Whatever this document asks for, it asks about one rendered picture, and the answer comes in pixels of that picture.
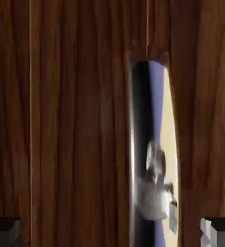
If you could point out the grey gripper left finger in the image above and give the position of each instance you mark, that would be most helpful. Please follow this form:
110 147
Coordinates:
2 233

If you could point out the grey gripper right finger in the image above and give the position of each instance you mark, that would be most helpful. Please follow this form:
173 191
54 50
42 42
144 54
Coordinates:
220 235

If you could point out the dark wood cabinet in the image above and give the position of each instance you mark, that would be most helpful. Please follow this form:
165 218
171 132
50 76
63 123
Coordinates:
8 115

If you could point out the dark wood drawer front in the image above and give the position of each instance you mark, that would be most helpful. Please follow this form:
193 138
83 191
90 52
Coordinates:
81 115
205 115

